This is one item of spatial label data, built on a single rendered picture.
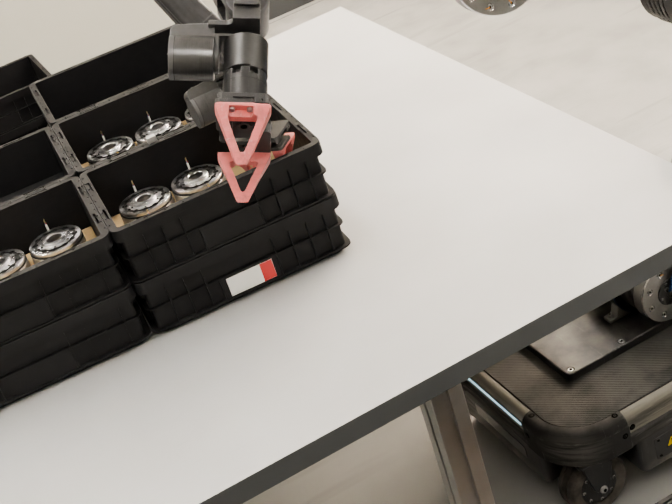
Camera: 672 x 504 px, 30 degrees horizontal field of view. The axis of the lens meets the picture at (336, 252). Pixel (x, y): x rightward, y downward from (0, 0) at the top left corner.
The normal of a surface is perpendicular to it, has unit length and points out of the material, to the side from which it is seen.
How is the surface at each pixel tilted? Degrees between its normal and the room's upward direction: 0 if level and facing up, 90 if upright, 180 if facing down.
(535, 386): 0
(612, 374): 0
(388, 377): 0
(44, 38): 90
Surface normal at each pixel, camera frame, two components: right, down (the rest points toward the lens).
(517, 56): -0.27, -0.82
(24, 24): 0.43, 0.36
